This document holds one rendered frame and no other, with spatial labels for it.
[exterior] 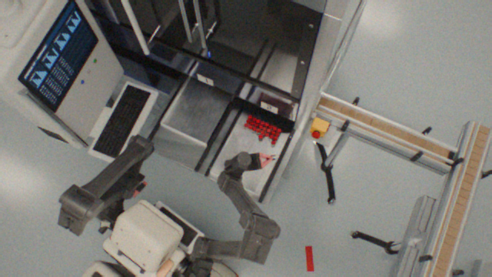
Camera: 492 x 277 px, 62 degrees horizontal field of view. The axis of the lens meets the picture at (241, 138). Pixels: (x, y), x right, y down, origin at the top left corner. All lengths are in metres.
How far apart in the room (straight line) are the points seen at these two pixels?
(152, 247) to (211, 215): 1.43
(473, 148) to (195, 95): 1.37
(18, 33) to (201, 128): 0.90
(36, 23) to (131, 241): 0.86
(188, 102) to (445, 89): 2.05
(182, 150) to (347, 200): 1.33
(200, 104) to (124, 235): 0.88
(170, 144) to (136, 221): 0.67
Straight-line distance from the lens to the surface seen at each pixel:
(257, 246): 1.22
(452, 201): 2.09
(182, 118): 2.11
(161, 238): 1.47
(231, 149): 2.03
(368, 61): 3.38
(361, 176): 3.00
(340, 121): 2.07
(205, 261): 1.55
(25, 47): 1.72
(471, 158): 2.22
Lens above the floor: 2.80
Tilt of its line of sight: 70 degrees down
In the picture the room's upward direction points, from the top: 3 degrees counter-clockwise
